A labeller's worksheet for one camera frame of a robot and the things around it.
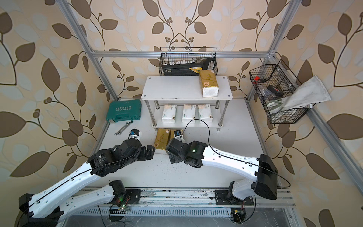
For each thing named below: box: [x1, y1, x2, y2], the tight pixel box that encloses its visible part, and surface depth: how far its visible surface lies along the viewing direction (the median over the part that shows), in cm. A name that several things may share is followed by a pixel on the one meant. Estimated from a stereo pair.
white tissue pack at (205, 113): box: [198, 104, 214, 123], surface depth 101 cm
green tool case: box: [105, 98, 142, 123], surface depth 110 cm
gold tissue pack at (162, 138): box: [153, 128, 172, 150], surface depth 93 cm
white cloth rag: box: [266, 75, 332, 114], surface depth 62 cm
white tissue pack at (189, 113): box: [181, 104, 197, 124], surface depth 99 cm
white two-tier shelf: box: [141, 75, 234, 131], surface depth 86 cm
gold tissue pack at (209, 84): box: [198, 69, 220, 98], surface depth 73 cm
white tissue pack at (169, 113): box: [161, 104, 177, 124], surface depth 100 cm
